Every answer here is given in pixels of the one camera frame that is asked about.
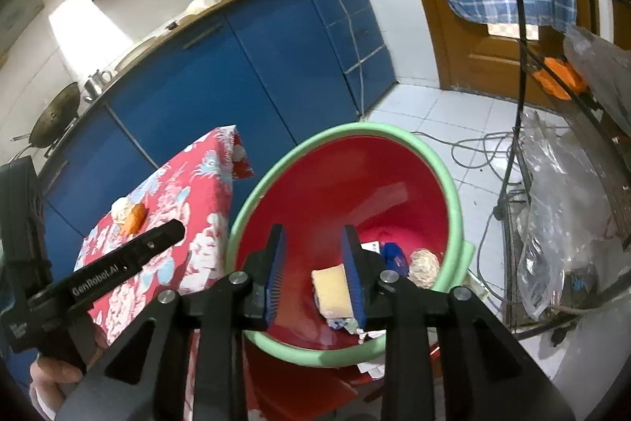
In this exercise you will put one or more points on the blue crumpled wrapper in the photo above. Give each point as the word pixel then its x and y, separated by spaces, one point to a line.
pixel 394 258

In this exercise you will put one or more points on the red floral tablecloth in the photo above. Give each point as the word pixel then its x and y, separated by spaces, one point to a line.
pixel 197 184

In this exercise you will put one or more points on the yellow sponge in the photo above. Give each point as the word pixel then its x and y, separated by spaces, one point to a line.
pixel 330 288

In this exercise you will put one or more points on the cream crumpled lump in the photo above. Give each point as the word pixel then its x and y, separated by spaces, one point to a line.
pixel 120 209

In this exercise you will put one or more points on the black metal rack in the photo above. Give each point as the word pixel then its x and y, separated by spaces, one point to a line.
pixel 517 56

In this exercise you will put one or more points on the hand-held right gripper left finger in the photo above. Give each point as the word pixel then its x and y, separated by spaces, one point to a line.
pixel 276 273

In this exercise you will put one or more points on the orange item on rack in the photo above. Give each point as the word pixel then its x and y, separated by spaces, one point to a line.
pixel 559 75

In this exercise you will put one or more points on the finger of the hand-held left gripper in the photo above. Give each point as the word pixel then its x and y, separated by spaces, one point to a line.
pixel 160 236

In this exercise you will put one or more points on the blue kitchen cabinet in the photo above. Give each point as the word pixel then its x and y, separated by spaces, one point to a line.
pixel 222 71

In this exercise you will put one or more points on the dark metal wok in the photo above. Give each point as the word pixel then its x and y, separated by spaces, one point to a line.
pixel 52 120

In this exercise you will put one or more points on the clear plastic bag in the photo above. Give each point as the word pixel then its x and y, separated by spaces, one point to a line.
pixel 552 214
pixel 606 80

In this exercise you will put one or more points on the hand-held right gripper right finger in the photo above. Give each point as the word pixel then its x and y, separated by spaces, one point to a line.
pixel 351 273

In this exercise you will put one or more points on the wooden door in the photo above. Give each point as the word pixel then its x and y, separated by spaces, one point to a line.
pixel 443 51

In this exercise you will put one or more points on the steel wool scourer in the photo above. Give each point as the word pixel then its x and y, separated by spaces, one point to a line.
pixel 424 268

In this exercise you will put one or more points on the red basin with green rim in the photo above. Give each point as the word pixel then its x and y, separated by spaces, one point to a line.
pixel 335 184

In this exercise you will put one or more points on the white plate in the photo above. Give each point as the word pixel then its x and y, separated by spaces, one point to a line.
pixel 138 53

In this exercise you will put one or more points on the small steel kettle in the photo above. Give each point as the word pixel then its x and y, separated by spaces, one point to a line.
pixel 96 85

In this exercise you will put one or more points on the white covered bowl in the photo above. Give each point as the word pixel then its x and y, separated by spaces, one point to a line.
pixel 202 5

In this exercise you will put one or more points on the white printed card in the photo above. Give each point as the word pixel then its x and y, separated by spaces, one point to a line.
pixel 372 247

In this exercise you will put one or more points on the person's left hand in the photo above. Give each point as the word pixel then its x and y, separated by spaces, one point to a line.
pixel 54 381

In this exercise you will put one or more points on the orange plastic bag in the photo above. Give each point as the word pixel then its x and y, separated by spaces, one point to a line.
pixel 134 219

